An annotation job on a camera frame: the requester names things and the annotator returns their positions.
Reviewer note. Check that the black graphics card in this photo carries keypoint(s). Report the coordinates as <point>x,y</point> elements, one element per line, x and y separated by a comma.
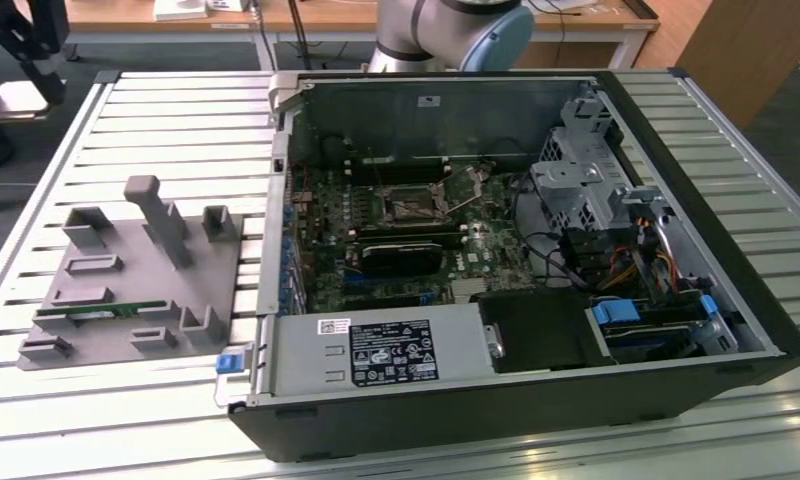
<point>400,259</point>

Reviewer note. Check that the green RAM stick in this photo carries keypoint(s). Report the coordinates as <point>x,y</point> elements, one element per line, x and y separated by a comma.
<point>128,309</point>

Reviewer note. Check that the silver metal drive cage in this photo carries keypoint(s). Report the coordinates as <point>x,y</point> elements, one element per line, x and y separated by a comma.
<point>573,185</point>

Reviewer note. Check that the thin metal locking lever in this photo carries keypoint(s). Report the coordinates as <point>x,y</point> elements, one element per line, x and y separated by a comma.
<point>465,202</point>

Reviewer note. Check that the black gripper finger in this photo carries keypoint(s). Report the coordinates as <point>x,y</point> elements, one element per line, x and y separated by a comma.
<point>47,82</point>

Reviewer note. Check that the black open PC case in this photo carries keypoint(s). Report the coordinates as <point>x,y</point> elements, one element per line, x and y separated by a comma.
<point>506,415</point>

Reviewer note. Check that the green motherboard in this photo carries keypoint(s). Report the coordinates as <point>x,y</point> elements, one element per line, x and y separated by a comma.
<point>496,250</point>

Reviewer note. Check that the black RAM slot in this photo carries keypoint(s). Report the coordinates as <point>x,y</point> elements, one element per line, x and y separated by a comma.
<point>400,169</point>
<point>406,236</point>

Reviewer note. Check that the white box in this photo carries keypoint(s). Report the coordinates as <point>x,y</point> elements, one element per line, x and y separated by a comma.
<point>180,10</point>

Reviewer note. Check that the blue disk carrier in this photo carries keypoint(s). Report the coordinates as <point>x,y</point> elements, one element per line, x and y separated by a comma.
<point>615,312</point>

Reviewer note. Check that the blue case latch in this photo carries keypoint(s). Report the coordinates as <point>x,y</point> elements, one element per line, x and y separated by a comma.
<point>232,364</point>

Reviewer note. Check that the grey power supply with label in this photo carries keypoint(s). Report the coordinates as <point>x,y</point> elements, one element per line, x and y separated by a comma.
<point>306,355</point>

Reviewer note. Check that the small silver heatsink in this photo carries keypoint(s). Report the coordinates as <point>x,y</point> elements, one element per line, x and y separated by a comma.
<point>470,291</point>

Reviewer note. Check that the CPU socket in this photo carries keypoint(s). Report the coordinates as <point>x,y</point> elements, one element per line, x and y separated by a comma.
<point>413,206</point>

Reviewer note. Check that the wooden cabinet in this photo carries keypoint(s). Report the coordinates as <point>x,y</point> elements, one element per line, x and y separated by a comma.
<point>753,55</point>

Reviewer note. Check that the small blue clip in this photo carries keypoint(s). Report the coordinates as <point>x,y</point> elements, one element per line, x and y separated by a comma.
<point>707,306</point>

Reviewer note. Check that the silver CPU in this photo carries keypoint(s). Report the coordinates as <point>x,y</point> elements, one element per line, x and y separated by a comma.
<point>19,100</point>

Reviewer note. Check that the black plastic shroud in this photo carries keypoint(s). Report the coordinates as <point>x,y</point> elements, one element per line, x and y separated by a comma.
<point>540,335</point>

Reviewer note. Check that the grey parts rack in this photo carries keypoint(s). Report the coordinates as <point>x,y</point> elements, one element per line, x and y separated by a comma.
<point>153,280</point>

